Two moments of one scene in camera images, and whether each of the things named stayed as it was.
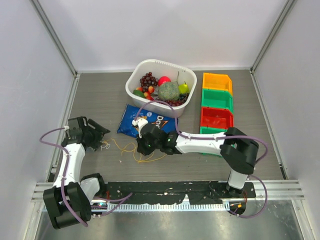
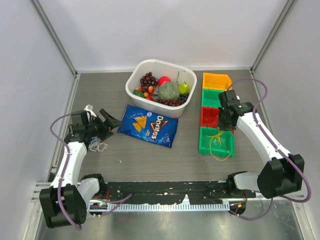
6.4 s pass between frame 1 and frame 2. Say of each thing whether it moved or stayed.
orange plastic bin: stayed
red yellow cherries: stayed
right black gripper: moved
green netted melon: stayed
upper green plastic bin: stayed
